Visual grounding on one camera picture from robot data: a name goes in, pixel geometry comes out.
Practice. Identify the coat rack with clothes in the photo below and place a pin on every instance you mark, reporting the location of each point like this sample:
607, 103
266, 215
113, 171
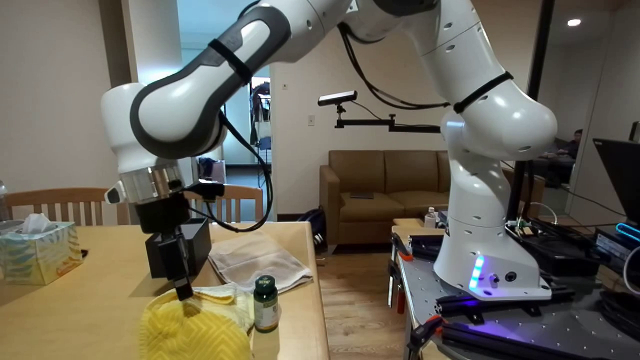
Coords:
260, 112

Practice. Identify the black pole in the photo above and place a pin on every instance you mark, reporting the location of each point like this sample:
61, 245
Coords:
537, 60

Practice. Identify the ceiling light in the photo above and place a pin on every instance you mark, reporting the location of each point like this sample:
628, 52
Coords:
574, 22

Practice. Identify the black laptop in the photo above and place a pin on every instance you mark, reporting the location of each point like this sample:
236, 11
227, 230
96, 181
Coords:
622, 172

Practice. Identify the dark backpack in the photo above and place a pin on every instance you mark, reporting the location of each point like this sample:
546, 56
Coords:
315, 227

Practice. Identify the tissue box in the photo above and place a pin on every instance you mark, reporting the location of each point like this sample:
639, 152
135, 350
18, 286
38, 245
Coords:
37, 255

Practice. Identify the wooden chair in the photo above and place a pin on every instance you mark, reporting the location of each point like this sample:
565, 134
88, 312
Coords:
60, 197
245, 197

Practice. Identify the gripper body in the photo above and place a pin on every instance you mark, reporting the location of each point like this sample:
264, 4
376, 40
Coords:
161, 212

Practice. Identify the brown sofa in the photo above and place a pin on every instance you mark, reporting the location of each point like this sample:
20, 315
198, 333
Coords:
390, 200

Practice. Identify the small white bottle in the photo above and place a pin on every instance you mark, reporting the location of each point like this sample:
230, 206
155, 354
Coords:
430, 219

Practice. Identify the wall switch plate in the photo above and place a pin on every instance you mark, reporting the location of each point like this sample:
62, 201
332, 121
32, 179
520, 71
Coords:
311, 120

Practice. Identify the yellow towel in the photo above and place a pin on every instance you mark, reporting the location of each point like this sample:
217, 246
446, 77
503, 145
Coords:
190, 330

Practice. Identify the camera on mount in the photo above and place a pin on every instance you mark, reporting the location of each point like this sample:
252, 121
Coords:
350, 107

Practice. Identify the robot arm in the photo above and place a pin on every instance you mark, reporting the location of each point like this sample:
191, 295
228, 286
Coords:
480, 165

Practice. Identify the black control box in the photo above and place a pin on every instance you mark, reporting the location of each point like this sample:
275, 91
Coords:
617, 242

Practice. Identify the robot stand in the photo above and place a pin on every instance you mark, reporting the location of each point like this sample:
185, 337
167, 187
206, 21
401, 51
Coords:
530, 325

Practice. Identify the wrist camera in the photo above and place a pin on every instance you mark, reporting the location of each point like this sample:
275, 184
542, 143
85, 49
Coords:
207, 190

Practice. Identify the beige towel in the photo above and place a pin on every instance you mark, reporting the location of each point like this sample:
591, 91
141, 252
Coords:
255, 260

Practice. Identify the person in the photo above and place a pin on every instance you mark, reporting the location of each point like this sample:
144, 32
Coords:
570, 150

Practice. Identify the orange black clamp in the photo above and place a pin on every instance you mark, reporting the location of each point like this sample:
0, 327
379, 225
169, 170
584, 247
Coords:
425, 332
401, 247

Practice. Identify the clear plastic bottle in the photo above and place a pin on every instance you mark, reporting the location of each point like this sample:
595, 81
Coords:
2, 202

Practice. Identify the dark tablet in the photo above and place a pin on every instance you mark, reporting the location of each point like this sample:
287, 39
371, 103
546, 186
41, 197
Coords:
362, 195

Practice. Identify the green pill bottle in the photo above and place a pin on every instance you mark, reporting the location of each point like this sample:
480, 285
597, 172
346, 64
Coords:
265, 305

